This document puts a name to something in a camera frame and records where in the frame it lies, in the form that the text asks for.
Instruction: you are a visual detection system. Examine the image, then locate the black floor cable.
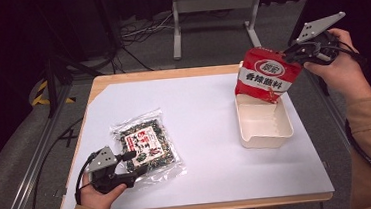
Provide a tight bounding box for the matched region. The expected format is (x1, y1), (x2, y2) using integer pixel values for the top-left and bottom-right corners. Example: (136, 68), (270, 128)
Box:
(20, 117), (91, 209)

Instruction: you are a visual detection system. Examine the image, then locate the grey metal stand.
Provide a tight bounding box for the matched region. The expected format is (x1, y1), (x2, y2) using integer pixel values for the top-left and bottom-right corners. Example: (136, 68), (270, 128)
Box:
(168, 0), (269, 61)

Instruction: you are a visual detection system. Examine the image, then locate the yellow black hazard tape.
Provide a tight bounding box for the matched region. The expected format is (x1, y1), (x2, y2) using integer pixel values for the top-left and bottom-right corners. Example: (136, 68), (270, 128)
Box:
(30, 77), (76, 107)

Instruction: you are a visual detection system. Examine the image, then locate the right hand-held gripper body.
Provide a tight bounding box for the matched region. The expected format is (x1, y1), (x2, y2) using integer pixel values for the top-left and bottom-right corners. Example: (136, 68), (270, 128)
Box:
(295, 11), (351, 68)

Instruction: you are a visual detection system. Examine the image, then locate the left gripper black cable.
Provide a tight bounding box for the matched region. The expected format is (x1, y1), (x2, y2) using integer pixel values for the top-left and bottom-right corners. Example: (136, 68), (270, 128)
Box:
(71, 151), (101, 206)

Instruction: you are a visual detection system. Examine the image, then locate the clear bag of dried fungus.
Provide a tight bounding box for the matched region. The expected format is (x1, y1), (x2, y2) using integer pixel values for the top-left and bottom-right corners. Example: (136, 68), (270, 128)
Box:
(108, 106), (189, 191)

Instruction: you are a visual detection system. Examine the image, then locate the bundle of floor cables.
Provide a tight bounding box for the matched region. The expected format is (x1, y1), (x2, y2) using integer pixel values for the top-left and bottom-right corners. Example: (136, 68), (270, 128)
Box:
(117, 11), (176, 43)

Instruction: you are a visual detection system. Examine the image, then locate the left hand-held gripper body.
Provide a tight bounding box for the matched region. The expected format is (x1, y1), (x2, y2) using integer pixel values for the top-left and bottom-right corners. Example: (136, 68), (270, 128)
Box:
(85, 144), (138, 195)

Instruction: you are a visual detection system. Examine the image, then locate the red seasoning packet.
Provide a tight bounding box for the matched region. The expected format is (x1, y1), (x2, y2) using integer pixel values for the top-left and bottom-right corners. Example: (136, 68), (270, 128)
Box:
(231, 43), (307, 108)

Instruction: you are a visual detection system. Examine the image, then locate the person's right hand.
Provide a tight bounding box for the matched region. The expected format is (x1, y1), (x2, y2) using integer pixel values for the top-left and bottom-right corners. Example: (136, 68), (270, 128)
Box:
(301, 25), (371, 107)

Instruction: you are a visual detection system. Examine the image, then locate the white paper sheet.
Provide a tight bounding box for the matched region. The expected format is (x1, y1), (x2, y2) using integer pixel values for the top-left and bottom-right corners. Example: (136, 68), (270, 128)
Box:
(50, 66), (335, 209)

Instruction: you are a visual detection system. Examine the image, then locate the black tripod stand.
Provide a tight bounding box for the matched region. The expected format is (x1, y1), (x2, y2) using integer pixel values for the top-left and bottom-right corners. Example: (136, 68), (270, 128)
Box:
(39, 40), (108, 119)

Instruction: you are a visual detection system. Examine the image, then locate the cream plastic box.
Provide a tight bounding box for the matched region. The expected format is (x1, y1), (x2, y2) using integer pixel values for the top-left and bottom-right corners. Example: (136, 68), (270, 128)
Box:
(231, 57), (296, 151)

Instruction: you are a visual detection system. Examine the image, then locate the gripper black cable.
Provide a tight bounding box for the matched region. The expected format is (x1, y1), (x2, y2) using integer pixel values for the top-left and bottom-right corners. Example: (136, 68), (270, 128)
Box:
(328, 38), (371, 201)
(71, 151), (101, 206)

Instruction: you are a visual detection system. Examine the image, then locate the aluminium rail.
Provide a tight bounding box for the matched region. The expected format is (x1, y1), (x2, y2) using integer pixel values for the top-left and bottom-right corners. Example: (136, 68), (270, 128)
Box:
(0, 82), (82, 209)
(304, 68), (354, 156)

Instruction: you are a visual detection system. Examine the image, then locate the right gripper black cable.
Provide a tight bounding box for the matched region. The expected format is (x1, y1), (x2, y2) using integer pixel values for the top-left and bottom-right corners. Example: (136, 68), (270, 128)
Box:
(328, 38), (371, 201)

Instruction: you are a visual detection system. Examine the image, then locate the person's left hand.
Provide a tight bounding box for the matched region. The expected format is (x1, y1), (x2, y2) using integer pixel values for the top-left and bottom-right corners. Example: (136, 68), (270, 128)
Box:
(78, 170), (130, 209)

